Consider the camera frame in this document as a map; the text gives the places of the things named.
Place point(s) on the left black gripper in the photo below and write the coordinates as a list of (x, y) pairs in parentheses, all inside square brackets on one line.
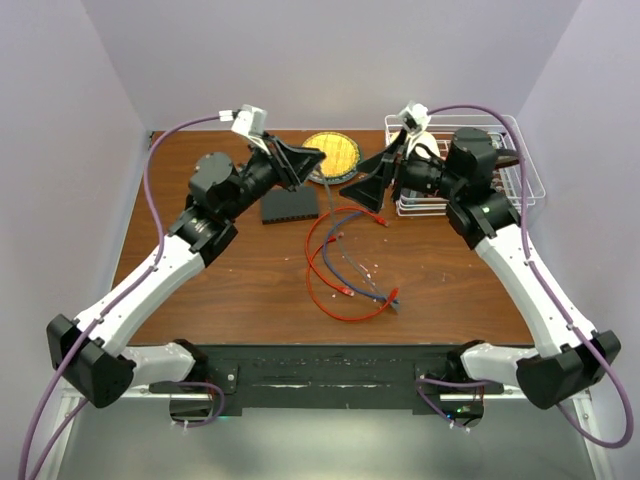
[(291, 165)]

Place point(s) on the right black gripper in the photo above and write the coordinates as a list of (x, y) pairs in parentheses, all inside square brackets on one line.
[(369, 191)]

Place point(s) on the black network switch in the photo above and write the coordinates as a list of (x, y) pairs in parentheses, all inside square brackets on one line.
[(281, 206)]

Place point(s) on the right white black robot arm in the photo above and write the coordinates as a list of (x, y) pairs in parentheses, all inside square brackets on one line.
[(562, 360)]

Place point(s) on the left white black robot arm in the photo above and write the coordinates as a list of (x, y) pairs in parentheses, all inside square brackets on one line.
[(92, 350)]

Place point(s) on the yellow round plate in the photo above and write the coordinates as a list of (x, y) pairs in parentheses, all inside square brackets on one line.
[(342, 157)]

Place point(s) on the cream plate in rack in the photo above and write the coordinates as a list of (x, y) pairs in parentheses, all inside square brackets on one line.
[(425, 145)]

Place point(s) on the pink cup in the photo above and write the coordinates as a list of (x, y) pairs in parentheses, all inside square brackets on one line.
[(497, 182)]

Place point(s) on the dark brown plate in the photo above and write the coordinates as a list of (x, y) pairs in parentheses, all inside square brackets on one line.
[(506, 158)]

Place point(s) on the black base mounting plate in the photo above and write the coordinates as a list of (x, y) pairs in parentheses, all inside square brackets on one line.
[(365, 376)]

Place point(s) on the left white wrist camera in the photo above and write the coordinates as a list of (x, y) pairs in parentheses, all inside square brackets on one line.
[(248, 121)]

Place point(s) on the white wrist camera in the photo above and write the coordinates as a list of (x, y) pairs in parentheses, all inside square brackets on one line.
[(248, 121), (414, 117)]

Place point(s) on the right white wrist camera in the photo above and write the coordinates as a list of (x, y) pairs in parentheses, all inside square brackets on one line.
[(414, 117)]

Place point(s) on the white wire dish rack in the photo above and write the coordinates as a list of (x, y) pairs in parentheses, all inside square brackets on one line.
[(442, 127)]

